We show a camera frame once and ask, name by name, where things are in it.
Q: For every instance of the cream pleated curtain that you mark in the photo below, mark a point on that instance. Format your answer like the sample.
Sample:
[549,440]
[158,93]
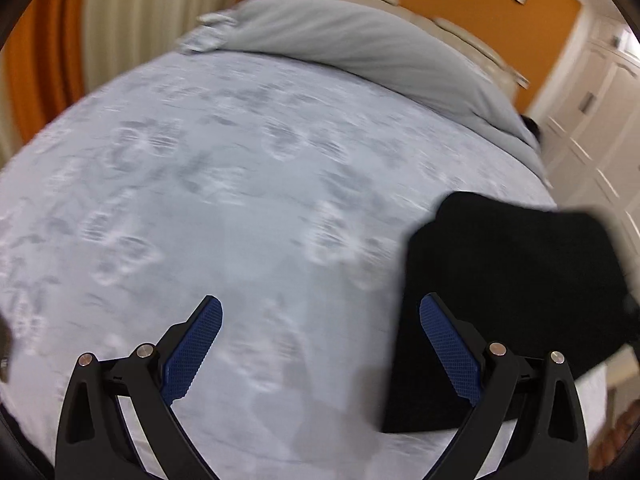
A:
[135,15]

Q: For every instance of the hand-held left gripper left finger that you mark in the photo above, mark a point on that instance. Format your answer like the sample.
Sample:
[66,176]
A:
[192,345]

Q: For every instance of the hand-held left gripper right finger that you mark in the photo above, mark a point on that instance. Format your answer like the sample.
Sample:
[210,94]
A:
[450,345]

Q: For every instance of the orange curtain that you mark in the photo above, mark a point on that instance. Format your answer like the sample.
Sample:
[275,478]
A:
[37,50]

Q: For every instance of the white printed cloth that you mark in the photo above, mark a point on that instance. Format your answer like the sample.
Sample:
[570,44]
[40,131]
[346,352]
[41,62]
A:
[207,35]

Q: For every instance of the black pants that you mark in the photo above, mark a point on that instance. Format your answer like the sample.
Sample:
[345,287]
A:
[510,285]

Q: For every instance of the bed with butterfly sheet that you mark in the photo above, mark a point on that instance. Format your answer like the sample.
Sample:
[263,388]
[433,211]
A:
[225,185]

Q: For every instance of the white wardrobe doors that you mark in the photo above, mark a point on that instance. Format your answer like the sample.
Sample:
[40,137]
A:
[595,110]

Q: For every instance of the grey duvet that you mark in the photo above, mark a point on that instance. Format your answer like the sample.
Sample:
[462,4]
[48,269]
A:
[390,60]

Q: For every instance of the beige padded headboard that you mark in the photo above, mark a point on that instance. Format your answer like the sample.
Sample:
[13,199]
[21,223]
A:
[435,15]

